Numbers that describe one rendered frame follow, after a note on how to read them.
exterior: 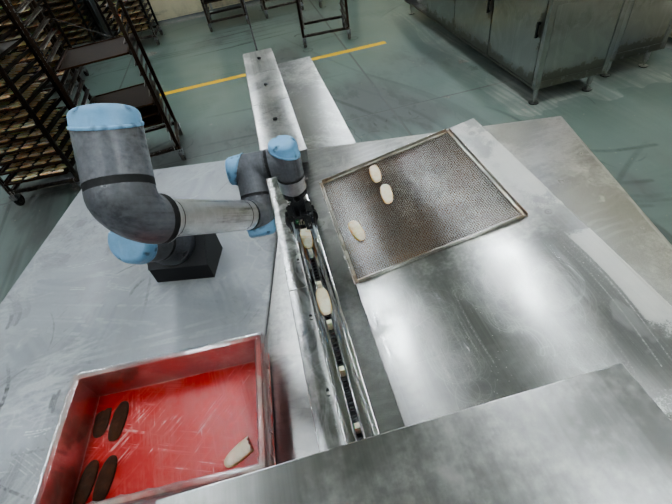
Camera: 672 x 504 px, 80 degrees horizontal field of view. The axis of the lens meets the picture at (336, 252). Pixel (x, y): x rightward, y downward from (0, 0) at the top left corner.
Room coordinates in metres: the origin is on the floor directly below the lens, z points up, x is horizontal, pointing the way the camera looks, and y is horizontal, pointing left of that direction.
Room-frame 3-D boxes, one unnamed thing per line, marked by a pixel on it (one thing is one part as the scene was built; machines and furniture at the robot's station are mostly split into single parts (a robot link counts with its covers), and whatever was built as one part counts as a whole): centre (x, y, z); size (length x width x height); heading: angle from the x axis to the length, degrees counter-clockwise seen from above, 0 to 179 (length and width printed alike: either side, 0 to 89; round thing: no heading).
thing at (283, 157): (0.93, 0.08, 1.18); 0.09 x 0.08 x 0.11; 90
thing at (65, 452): (0.43, 0.45, 0.88); 0.49 x 0.34 x 0.10; 92
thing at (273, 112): (2.03, 0.18, 0.89); 1.25 x 0.18 x 0.09; 5
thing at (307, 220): (0.93, 0.08, 1.02); 0.09 x 0.08 x 0.12; 5
